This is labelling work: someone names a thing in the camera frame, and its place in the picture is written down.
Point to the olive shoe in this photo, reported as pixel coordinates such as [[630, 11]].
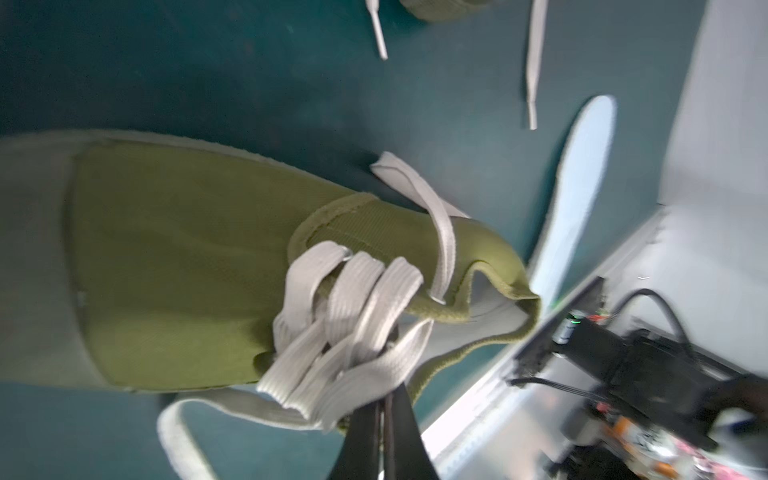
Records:
[[440, 11], [155, 263]]

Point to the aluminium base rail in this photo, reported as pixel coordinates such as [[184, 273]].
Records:
[[493, 431]]

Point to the light blue insole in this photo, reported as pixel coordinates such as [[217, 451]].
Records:
[[579, 176]]

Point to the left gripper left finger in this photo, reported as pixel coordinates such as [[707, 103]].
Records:
[[359, 458]]

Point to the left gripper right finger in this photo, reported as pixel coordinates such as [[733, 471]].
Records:
[[405, 456]]

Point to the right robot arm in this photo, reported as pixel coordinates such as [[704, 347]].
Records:
[[658, 408]]

